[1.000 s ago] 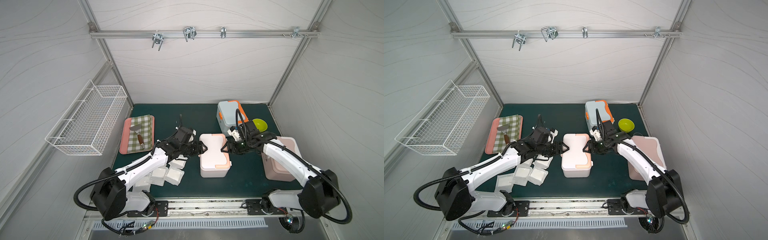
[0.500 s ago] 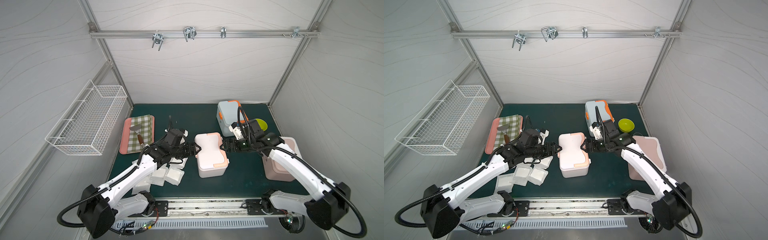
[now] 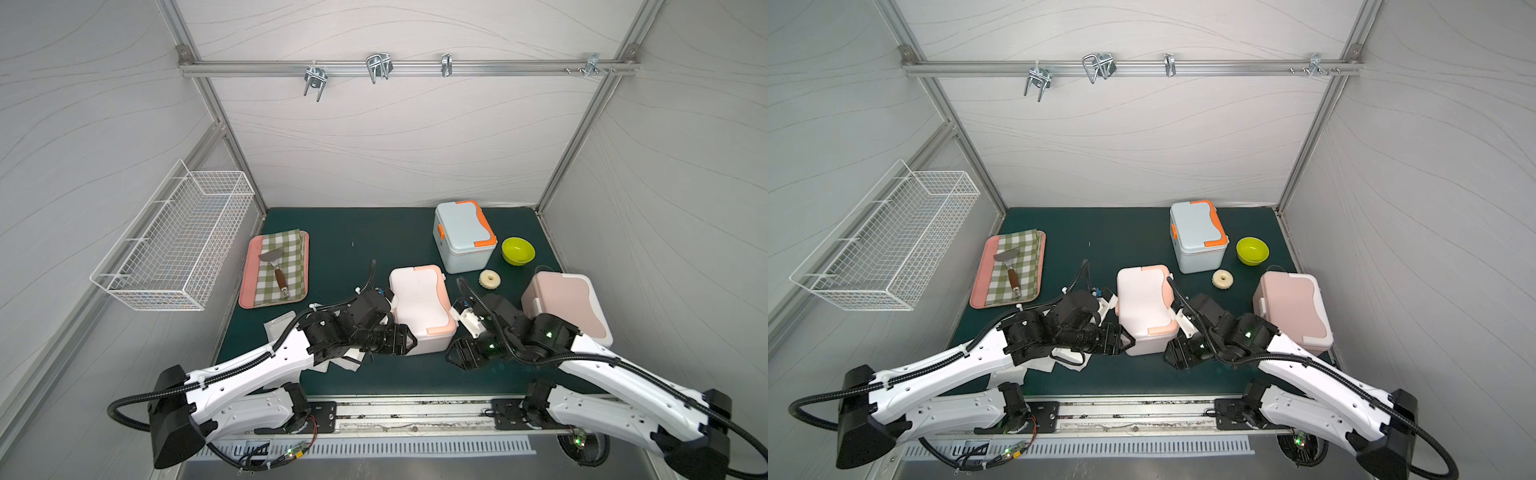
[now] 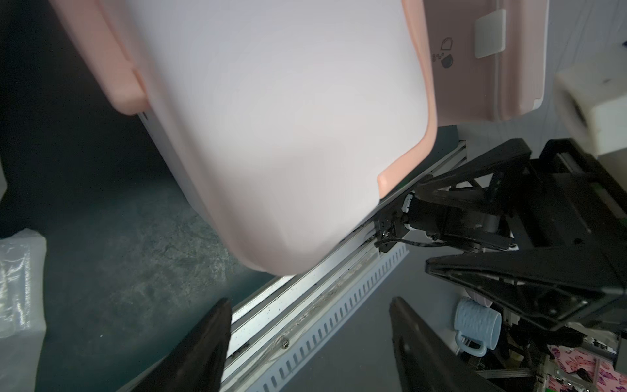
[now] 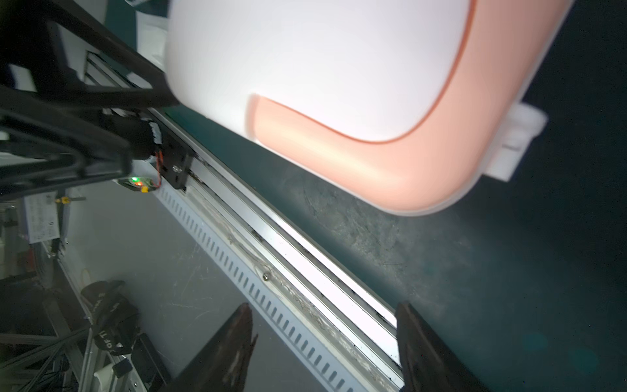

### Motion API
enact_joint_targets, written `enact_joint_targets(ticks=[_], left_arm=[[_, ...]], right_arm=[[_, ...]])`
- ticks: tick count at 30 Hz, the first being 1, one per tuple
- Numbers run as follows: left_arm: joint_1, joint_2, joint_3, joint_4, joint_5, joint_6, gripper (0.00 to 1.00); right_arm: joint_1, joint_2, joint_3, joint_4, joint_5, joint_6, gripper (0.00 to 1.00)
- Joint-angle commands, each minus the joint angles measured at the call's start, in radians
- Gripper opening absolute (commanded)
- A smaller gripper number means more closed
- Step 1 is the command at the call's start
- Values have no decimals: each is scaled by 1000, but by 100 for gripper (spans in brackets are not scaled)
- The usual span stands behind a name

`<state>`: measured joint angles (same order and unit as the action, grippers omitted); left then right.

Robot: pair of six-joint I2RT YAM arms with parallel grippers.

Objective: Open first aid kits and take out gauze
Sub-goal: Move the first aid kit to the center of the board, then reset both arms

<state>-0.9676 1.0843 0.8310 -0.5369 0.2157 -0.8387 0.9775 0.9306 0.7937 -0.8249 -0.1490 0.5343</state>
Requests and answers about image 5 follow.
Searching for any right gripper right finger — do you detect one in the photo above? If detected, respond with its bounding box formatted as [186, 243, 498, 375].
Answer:
[395, 302, 488, 392]

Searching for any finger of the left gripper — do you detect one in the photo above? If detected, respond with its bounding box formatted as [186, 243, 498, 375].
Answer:
[19, 1, 179, 109]
[1, 86, 132, 201]

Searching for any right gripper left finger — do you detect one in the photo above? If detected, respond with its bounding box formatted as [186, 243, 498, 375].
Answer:
[161, 302, 257, 392]

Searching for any white peach first aid kit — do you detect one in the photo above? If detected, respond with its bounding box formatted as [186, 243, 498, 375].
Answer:
[164, 1, 572, 216]

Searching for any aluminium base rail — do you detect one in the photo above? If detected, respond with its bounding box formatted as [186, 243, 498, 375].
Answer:
[82, 48, 408, 392]

